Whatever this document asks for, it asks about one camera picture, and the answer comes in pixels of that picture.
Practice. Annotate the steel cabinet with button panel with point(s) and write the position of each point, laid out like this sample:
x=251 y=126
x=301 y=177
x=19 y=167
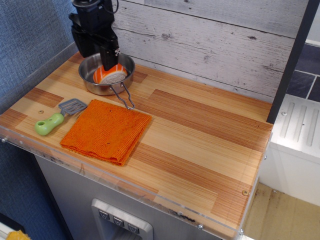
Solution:
x=148 y=199

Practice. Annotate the white radiator cover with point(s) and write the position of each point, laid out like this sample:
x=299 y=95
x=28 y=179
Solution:
x=292 y=158

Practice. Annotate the small steel pan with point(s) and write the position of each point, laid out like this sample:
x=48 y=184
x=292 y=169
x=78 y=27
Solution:
x=90 y=64

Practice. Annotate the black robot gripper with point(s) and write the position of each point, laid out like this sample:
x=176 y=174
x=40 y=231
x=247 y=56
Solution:
x=92 y=30

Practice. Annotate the orange white salmon sushi toy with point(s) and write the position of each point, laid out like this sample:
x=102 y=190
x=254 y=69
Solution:
x=116 y=74

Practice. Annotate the orange cloth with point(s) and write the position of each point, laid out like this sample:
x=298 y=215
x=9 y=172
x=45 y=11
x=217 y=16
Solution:
x=106 y=132

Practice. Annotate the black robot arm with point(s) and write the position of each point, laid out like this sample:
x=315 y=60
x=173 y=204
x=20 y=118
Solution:
x=92 y=30

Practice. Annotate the green handled grey spatula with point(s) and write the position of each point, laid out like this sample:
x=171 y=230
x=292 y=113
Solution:
x=70 y=107

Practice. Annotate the dark vertical post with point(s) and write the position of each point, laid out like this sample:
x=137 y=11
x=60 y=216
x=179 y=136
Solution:
x=302 y=34

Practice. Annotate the yellow object at corner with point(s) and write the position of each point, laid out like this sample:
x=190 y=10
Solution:
x=17 y=235

